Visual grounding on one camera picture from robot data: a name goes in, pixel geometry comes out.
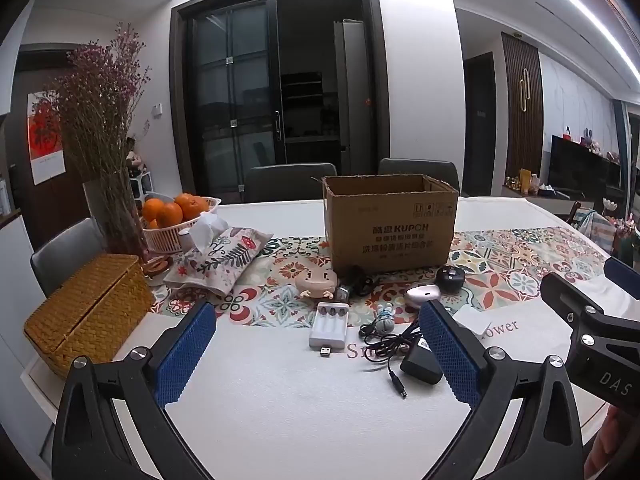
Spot dark wooden door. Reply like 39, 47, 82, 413
0, 67, 87, 261

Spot red wall calendar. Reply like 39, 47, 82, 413
28, 88, 67, 185

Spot black round gadget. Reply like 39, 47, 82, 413
434, 264, 469, 294

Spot small wooden dish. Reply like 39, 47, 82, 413
142, 255, 174, 279

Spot dried purple flowers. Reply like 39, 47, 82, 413
47, 24, 153, 181

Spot gold wall ornament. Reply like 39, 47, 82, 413
517, 66, 534, 114

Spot person's right hand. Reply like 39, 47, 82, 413
589, 404, 640, 480

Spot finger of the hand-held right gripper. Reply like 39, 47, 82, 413
603, 257, 640, 287
539, 273, 640, 357

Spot white battery charger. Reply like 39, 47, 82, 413
308, 302, 348, 360

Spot dark glass sliding door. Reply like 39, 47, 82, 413
170, 0, 391, 206

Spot white paper card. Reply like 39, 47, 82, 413
454, 306, 495, 332

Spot woven wicker basket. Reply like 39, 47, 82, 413
23, 253, 156, 381

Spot grey dining chair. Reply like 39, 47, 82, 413
30, 217, 107, 299
244, 163, 339, 205
378, 158, 461, 197

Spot glass vase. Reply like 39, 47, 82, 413
82, 167, 151, 261

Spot floral fabric tissue cover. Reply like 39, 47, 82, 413
164, 225, 274, 301

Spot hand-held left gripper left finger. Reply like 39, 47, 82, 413
51, 301, 217, 480

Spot patterned white tablecloth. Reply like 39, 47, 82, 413
20, 194, 640, 480

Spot black plastic gadget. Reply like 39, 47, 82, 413
341, 264, 376, 296

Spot white tv cabinet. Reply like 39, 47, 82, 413
501, 182, 597, 217

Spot black television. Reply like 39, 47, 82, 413
550, 134, 624, 202

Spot beige round toy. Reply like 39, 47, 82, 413
294, 268, 337, 304

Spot small grey figurine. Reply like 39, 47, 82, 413
374, 304, 397, 337

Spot black adapter cable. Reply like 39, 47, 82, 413
359, 316, 426, 400

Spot brown cardboard box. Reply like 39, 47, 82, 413
321, 173, 460, 277

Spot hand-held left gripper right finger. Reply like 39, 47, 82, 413
418, 301, 587, 480

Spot white tissue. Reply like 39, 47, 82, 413
189, 212, 227, 252

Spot ceiling light strip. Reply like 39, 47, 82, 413
517, 0, 640, 77

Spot white plastic fruit basket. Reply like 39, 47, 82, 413
139, 196, 222, 255

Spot black power adapter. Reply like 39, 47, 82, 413
401, 334, 445, 387

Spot dark slatted wall panel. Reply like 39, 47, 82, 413
501, 32, 545, 192

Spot white shelf with toys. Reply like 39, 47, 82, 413
126, 135, 152, 197

